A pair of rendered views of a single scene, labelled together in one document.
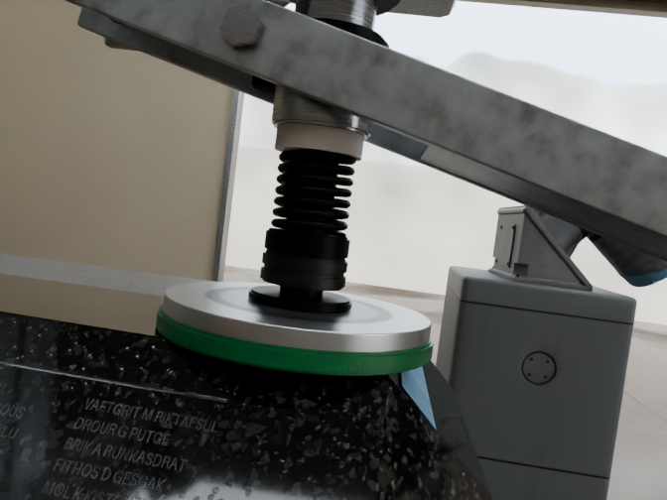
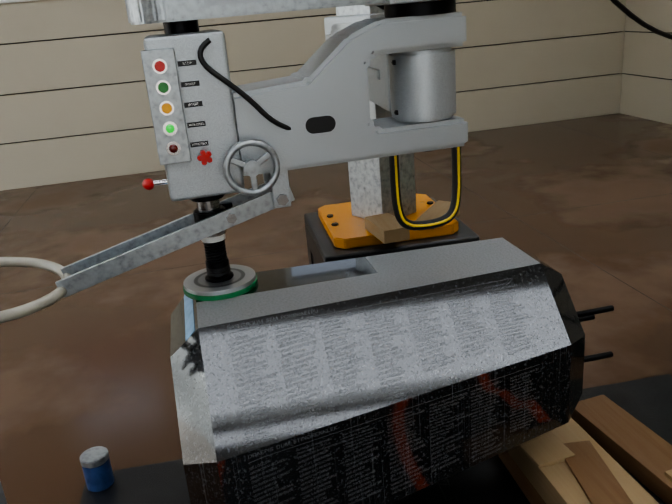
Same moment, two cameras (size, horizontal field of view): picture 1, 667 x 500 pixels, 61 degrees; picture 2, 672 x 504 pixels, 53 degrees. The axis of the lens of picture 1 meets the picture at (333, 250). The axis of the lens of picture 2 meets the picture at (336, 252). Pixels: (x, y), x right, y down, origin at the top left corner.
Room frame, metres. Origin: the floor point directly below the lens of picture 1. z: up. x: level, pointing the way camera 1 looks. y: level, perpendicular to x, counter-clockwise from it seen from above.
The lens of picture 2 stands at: (2.36, -0.18, 1.60)
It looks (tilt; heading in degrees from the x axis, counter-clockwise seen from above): 20 degrees down; 164
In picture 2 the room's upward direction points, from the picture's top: 5 degrees counter-clockwise
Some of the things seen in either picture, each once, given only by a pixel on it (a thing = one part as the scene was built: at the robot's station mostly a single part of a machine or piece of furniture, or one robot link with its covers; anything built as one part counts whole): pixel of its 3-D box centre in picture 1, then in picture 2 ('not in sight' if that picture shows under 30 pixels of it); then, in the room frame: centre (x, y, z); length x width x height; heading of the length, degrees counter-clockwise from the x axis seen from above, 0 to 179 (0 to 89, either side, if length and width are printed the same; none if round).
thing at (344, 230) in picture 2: not in sight; (384, 217); (-0.13, 0.78, 0.76); 0.49 x 0.49 x 0.05; 82
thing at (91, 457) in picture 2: not in sight; (97, 468); (0.08, -0.48, 0.08); 0.10 x 0.10 x 0.13
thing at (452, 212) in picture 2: not in sight; (426, 180); (0.51, 0.68, 1.08); 0.23 x 0.03 x 0.32; 86
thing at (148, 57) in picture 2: not in sight; (166, 107); (0.57, -0.06, 1.39); 0.08 x 0.03 x 0.28; 86
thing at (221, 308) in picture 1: (299, 310); (219, 279); (0.46, 0.02, 0.87); 0.21 x 0.21 x 0.01
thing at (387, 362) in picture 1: (298, 314); (220, 280); (0.46, 0.02, 0.86); 0.22 x 0.22 x 0.04
